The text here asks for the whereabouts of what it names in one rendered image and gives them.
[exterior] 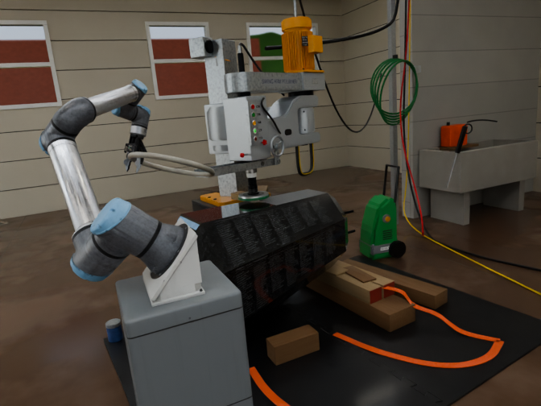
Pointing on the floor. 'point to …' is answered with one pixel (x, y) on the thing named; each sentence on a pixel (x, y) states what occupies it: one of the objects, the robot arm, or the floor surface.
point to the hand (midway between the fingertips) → (132, 170)
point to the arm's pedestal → (187, 344)
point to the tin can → (114, 330)
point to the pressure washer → (381, 225)
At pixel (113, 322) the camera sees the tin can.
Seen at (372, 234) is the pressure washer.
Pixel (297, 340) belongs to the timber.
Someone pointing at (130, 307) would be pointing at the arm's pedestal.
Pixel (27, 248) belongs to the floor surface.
